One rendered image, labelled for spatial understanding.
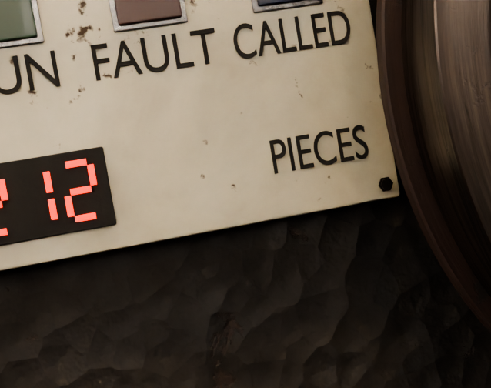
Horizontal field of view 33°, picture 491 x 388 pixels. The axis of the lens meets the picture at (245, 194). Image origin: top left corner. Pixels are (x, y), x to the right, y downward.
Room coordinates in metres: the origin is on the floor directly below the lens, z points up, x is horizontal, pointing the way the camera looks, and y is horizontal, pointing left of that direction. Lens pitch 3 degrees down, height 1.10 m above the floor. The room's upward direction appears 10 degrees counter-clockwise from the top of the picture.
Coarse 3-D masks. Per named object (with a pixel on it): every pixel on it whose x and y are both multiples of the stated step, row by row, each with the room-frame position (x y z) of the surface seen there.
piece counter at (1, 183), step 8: (80, 160) 0.46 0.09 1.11; (88, 168) 0.46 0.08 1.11; (48, 176) 0.46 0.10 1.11; (0, 184) 0.45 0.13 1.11; (48, 184) 0.46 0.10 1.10; (96, 184) 0.46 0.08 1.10; (0, 192) 0.45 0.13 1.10; (72, 192) 0.46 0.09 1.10; (80, 192) 0.46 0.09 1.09; (48, 200) 0.46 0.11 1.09; (72, 208) 0.46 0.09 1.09; (56, 216) 0.46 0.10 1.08; (80, 216) 0.46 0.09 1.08; (88, 216) 0.46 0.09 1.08; (0, 232) 0.45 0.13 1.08
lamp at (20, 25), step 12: (0, 0) 0.46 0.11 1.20; (12, 0) 0.46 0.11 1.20; (24, 0) 0.46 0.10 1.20; (0, 12) 0.46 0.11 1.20; (12, 12) 0.46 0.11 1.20; (24, 12) 0.46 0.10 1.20; (0, 24) 0.46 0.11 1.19; (12, 24) 0.46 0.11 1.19; (24, 24) 0.46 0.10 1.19; (0, 36) 0.46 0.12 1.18; (12, 36) 0.46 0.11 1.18; (24, 36) 0.46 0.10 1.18; (36, 36) 0.46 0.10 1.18
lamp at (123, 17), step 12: (120, 0) 0.47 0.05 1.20; (132, 0) 0.47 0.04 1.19; (144, 0) 0.47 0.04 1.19; (156, 0) 0.47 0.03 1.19; (168, 0) 0.47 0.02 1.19; (120, 12) 0.47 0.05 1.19; (132, 12) 0.47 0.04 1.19; (144, 12) 0.47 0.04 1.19; (156, 12) 0.47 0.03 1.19; (168, 12) 0.47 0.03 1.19; (180, 12) 0.47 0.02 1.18; (120, 24) 0.47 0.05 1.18
